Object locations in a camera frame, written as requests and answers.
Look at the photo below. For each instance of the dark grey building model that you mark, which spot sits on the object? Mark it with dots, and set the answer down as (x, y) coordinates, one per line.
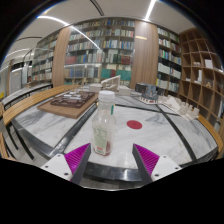
(148, 92)

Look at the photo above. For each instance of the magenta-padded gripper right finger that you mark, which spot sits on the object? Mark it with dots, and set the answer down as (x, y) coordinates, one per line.
(146, 158)

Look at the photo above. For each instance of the white ceiling light strip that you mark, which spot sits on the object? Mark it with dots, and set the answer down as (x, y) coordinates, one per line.
(71, 28)
(150, 9)

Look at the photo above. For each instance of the flat round red coaster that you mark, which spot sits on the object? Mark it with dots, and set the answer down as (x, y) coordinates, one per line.
(134, 124)

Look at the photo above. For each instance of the wooden cubby shelf unit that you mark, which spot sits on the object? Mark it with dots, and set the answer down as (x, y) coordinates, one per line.
(201, 73)

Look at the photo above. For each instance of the wooden bookshelf full of books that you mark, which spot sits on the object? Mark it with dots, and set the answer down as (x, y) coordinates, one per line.
(110, 50)

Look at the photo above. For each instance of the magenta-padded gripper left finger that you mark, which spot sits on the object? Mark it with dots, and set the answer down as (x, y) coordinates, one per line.
(77, 156)

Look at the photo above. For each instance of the brown architectural model board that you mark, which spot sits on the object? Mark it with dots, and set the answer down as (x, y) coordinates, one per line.
(68, 104)

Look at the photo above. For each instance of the clear plastic drink bottle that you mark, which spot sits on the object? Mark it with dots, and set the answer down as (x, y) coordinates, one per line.
(104, 130)

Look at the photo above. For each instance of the white architectural model with arch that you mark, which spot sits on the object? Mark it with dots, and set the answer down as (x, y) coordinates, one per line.
(111, 83)

